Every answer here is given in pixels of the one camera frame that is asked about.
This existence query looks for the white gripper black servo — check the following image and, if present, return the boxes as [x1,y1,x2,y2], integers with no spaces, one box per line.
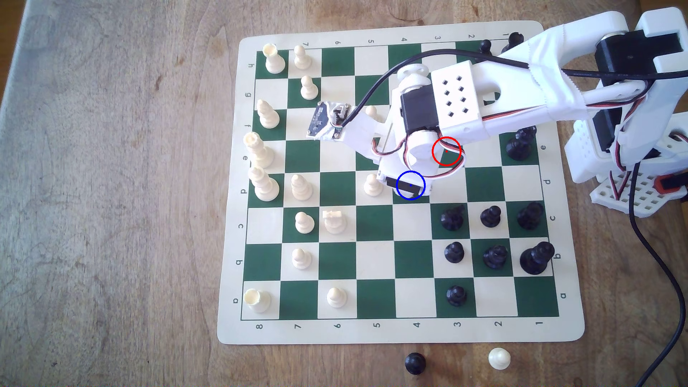
[344,63,458,188]

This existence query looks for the black knight chess piece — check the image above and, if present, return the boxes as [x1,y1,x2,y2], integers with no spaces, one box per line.
[440,204,467,232]

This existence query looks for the white knight chess piece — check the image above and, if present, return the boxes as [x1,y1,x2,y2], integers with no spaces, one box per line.
[322,210,348,235]

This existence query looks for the green and white chess mat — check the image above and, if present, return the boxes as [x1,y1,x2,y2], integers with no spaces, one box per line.
[216,20,587,345]

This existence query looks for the black king chess piece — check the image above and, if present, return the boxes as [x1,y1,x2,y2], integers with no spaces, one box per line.
[505,126,538,162]

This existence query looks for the white king chess piece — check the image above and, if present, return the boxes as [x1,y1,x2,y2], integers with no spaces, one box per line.
[248,166,281,203]

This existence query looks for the white queen chess piece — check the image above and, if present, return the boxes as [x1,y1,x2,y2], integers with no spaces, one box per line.
[243,132,275,169]

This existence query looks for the white bishop chess piece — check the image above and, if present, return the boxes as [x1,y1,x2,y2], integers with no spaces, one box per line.
[256,99,281,130]

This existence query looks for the black bishop chess piece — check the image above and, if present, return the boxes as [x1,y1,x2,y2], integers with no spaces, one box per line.
[516,201,545,231]

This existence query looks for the white rook chess piece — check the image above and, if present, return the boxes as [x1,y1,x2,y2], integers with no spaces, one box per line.
[243,288,272,314]
[262,43,287,75]

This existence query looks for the black queen chess piece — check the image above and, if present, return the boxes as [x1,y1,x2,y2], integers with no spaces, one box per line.
[519,241,556,276]

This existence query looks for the white pawn beside king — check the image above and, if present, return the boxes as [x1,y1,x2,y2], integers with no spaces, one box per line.
[290,173,314,201]

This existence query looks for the red table clamp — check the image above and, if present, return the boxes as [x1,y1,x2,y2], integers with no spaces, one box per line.
[653,173,688,195]

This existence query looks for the camera circuit board module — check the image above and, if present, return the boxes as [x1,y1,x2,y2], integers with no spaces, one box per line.
[306,101,353,142]

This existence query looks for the black camera cable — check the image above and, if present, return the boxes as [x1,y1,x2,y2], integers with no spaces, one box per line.
[341,49,688,127]

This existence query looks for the red white black servo wires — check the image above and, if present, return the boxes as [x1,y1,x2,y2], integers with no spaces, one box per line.
[371,89,667,186]

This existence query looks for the black power cable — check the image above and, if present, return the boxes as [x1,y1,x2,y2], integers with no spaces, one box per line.
[628,160,679,387]

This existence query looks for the white perforated base plate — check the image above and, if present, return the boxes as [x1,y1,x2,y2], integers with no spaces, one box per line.
[590,171,688,218]

